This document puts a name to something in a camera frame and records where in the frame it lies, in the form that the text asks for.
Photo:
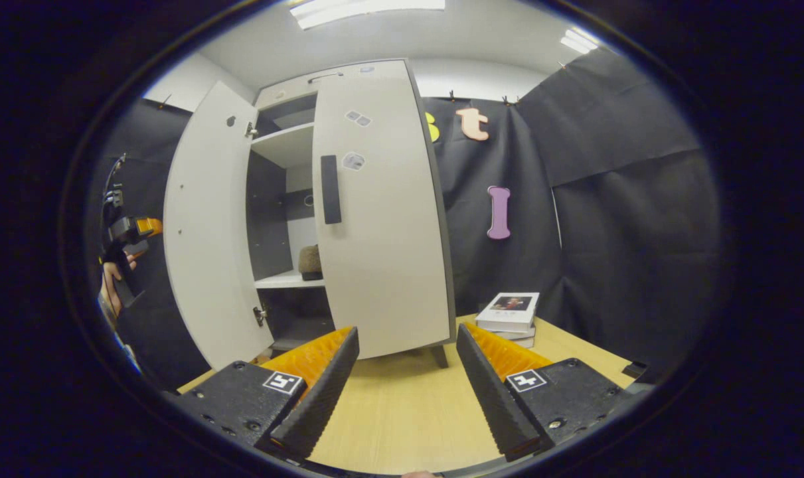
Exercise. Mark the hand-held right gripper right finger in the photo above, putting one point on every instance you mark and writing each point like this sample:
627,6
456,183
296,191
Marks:
494,395

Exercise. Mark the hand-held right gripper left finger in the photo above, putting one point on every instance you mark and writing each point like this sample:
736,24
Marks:
319,398

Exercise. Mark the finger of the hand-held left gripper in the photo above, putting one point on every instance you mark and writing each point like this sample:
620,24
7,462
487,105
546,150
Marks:
149,226

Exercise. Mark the white cabinet door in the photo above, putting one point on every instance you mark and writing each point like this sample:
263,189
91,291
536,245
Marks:
206,232
388,232

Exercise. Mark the brown fuzzy shoe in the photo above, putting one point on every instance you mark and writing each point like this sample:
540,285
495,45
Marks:
311,260

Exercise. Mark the white shoe cabinet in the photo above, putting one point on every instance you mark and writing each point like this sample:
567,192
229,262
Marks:
285,146

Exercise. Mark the metal door hinge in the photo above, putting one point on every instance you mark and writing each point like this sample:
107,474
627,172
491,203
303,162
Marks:
260,315
251,129

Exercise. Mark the white photo cover book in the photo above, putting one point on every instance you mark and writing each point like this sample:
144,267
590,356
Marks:
508,311

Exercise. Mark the black backdrop cloth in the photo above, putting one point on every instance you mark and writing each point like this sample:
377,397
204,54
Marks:
607,232

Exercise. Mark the large ceiling light panel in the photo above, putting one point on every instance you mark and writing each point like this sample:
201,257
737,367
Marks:
362,10

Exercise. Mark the small ceiling light panel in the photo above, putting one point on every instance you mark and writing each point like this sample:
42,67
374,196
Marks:
579,41

